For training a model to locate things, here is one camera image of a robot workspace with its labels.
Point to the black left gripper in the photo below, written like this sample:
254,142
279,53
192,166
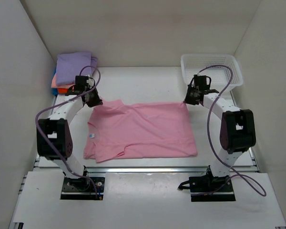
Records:
97,101

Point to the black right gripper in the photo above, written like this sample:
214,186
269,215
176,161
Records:
187,100

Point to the pink t-shirt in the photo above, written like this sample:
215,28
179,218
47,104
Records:
144,130

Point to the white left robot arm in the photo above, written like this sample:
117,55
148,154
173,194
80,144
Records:
54,140

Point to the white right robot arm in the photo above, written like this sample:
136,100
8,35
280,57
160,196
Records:
237,130

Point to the white plastic basket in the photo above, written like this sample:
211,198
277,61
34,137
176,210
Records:
219,67

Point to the folded orange t-shirt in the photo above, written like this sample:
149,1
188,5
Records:
62,90

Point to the folded blue t-shirt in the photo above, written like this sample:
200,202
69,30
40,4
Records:
54,90

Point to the folded salmon t-shirt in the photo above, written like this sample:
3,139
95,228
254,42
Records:
56,86

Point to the folded purple t-shirt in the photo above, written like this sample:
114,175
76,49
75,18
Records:
70,65

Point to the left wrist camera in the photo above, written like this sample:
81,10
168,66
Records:
91,81

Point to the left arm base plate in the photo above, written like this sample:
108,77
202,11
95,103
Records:
82,189

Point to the aluminium table edge rail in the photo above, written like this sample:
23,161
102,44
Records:
205,157

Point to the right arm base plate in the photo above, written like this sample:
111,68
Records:
209,189

